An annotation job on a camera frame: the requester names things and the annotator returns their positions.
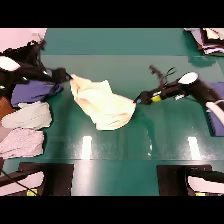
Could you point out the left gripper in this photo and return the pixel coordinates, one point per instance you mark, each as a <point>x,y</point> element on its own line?
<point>60,75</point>

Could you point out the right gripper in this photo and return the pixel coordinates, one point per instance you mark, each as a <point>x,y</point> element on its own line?
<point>146,97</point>

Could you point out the cream shirt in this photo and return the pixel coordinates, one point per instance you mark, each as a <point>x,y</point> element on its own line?
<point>103,106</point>

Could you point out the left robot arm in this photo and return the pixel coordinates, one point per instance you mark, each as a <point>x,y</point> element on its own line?
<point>20,74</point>

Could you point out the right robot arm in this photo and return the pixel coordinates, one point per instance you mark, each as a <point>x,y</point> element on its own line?
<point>196,87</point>

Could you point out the purple garment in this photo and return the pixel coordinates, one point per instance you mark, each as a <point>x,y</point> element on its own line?
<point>31,91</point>

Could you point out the black garment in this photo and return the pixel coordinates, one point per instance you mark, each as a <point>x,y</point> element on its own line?
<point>25,52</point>

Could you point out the white garment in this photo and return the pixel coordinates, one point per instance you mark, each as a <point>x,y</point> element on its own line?
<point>28,116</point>

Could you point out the pink garment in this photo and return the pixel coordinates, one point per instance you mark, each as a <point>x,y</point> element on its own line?
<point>16,37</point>

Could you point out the brown garment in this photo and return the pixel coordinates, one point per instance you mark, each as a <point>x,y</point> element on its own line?
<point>5,107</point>

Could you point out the speckled pale garment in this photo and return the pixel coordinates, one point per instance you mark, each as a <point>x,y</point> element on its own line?
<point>20,142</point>

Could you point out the heap of clothes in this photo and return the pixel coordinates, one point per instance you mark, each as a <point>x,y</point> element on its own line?
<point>208,40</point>

